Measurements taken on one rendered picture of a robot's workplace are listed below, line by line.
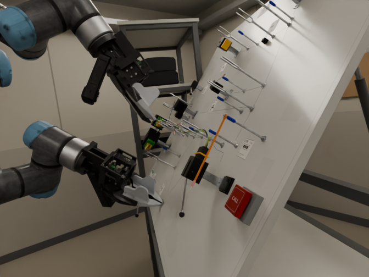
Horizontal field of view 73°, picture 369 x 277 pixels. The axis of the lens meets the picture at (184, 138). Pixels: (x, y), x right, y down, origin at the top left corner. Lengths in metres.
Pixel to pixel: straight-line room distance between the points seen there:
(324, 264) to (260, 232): 0.47
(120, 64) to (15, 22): 0.20
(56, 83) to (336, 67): 2.85
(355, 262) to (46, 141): 0.89
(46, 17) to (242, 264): 0.58
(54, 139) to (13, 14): 0.26
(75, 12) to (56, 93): 2.49
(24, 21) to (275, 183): 0.55
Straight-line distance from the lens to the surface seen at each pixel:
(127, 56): 0.59
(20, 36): 0.60
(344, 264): 0.92
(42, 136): 0.67
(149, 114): 0.55
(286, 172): 0.46
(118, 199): 0.60
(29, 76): 3.07
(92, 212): 3.27
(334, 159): 2.90
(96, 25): 0.61
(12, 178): 0.68
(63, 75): 3.13
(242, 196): 0.46
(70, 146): 0.63
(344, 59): 0.53
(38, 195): 0.75
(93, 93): 0.59
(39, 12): 0.61
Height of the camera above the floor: 1.29
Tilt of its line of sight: 7 degrees down
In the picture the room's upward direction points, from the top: 7 degrees counter-clockwise
